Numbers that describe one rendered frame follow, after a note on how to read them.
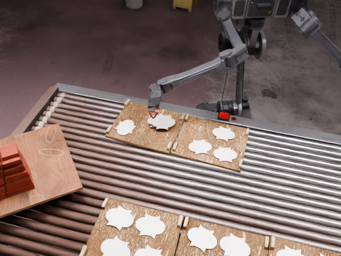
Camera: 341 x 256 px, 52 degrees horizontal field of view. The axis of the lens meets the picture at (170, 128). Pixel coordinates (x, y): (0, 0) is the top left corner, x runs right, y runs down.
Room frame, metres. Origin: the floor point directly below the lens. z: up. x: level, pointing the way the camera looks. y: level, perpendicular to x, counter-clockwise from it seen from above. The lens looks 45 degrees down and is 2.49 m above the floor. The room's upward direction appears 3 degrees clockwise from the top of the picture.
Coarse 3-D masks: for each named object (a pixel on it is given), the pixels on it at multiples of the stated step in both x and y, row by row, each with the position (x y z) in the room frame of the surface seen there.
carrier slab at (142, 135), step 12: (132, 108) 1.73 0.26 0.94; (144, 108) 1.74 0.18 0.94; (156, 108) 1.74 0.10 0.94; (120, 120) 1.61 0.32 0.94; (132, 120) 1.61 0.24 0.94; (144, 120) 1.62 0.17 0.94; (132, 132) 1.51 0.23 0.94; (144, 132) 1.51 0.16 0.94; (156, 132) 1.52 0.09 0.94; (168, 132) 1.52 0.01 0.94; (132, 144) 1.42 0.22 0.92; (144, 144) 1.41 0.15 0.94; (156, 144) 1.42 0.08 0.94
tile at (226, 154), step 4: (220, 148) 1.40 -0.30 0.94; (224, 148) 1.40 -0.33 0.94; (228, 148) 1.40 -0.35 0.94; (216, 152) 1.37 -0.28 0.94; (220, 152) 1.37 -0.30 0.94; (224, 152) 1.37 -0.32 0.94; (228, 152) 1.37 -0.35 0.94; (232, 152) 1.37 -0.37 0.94; (216, 156) 1.33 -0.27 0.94; (220, 156) 1.34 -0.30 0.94; (224, 156) 1.34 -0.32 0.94; (228, 156) 1.34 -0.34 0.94; (232, 156) 1.34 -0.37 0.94; (236, 156) 1.34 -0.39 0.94; (220, 160) 1.31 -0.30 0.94; (224, 160) 1.31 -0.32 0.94; (228, 160) 1.31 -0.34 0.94
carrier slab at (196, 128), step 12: (192, 120) 1.64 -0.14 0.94; (204, 120) 1.64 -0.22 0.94; (180, 132) 1.53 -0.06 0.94; (192, 132) 1.53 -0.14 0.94; (204, 132) 1.54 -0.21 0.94; (240, 132) 1.55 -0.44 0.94; (180, 144) 1.43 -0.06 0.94; (216, 144) 1.44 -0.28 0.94; (228, 144) 1.44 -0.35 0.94; (240, 144) 1.45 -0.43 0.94; (180, 156) 1.34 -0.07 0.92; (192, 156) 1.33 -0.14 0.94; (204, 156) 1.34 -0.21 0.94; (240, 156) 1.35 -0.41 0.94; (228, 168) 1.26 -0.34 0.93
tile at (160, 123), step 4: (152, 120) 1.58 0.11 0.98; (156, 120) 1.58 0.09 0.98; (160, 120) 1.58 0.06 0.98; (164, 120) 1.58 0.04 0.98; (168, 120) 1.58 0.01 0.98; (172, 120) 1.59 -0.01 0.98; (152, 124) 1.54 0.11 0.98; (156, 124) 1.54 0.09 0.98; (160, 124) 1.54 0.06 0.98; (164, 124) 1.55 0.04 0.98; (168, 124) 1.55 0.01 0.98; (172, 124) 1.55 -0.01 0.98; (156, 128) 1.51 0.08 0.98; (160, 128) 1.51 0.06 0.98; (164, 128) 1.52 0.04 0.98
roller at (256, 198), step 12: (72, 156) 1.31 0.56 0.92; (108, 168) 1.25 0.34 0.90; (120, 168) 1.24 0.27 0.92; (132, 168) 1.24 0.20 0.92; (168, 180) 1.17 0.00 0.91; (180, 180) 1.17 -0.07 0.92; (216, 192) 1.11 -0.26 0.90; (228, 192) 1.11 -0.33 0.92; (240, 192) 1.11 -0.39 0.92; (276, 204) 1.05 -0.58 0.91; (288, 204) 1.05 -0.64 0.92; (300, 204) 1.05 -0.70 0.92; (324, 216) 0.99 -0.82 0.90; (336, 216) 0.99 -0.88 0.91
